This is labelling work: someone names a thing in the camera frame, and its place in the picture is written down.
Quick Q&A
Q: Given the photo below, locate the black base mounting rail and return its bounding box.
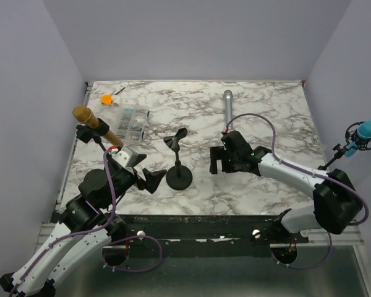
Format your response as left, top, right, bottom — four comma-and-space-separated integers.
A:
102, 215, 309, 265

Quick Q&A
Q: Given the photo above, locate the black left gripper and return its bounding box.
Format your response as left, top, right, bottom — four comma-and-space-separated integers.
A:
101, 155, 167, 209

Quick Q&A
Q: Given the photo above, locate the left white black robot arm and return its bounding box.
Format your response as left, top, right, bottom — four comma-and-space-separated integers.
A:
0, 147, 167, 296

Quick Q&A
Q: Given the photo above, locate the black round-base microphone stand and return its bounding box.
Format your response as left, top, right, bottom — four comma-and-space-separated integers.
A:
163, 127, 193, 191

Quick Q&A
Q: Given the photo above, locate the black stand holding gold microphone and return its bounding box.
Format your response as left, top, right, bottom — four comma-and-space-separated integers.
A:
76, 118, 109, 152

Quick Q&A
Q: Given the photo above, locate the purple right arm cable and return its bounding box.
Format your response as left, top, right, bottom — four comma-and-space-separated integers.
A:
225, 113, 370, 269

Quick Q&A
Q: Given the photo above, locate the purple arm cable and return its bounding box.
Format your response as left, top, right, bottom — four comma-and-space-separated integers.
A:
9, 150, 118, 297
225, 113, 370, 269

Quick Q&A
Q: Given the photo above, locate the clear plastic screw box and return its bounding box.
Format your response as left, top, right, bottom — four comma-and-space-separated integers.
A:
116, 105, 150, 144

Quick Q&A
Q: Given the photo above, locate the silver mesh-head microphone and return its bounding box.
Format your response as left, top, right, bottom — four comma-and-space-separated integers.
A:
223, 90, 233, 130

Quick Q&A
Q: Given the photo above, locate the orange round cap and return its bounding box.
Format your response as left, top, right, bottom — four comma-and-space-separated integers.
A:
101, 94, 113, 105

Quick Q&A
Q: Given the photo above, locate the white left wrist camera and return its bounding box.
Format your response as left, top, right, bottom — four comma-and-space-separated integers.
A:
109, 146, 139, 168

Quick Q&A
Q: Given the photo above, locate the black tripod shock-mount stand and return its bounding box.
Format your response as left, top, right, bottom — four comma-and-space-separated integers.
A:
318, 122, 371, 171

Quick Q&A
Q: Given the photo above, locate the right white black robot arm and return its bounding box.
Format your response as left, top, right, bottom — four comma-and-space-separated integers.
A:
210, 131, 362, 243

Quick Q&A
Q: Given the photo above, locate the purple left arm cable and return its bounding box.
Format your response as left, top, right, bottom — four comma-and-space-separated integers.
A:
9, 150, 118, 297

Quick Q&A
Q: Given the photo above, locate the blue foam-head microphone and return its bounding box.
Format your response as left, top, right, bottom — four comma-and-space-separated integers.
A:
345, 121, 371, 157

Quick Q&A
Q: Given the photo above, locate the gold microphone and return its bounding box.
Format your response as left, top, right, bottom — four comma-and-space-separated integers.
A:
72, 105, 124, 147

